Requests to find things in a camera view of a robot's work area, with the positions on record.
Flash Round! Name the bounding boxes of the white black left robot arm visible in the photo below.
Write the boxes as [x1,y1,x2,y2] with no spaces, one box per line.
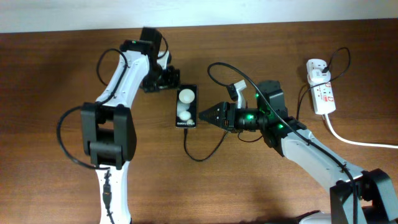
[80,27,180,223]

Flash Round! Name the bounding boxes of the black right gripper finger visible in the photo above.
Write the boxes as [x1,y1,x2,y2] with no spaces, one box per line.
[199,101,227,116]
[199,113,227,129]

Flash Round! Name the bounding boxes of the white power strip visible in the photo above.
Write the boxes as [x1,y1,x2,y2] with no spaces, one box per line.
[306,58,336,115]

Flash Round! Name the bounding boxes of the white USB charger adapter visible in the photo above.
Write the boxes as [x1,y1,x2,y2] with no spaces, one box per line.
[307,69,331,86]

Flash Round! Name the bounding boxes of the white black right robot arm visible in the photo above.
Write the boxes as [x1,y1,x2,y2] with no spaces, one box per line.
[199,80,397,223]

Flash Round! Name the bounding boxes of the black USB charging cable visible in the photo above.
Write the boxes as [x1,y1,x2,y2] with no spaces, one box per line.
[183,47,351,162]

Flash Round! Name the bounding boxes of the white power strip cord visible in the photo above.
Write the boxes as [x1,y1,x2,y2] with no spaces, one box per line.
[323,113,398,150]

